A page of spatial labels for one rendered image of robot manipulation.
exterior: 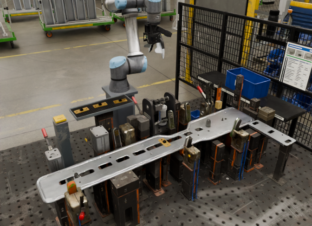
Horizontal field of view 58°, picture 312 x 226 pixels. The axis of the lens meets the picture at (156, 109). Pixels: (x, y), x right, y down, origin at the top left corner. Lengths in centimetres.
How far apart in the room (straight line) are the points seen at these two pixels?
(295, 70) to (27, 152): 198
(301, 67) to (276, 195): 86
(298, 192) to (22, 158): 184
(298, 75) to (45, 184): 171
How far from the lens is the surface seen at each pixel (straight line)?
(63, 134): 170
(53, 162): 156
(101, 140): 159
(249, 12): 367
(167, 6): 967
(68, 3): 858
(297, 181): 207
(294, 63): 217
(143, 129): 175
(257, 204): 183
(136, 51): 203
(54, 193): 144
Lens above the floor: 197
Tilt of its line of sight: 29 degrees down
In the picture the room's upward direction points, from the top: straight up
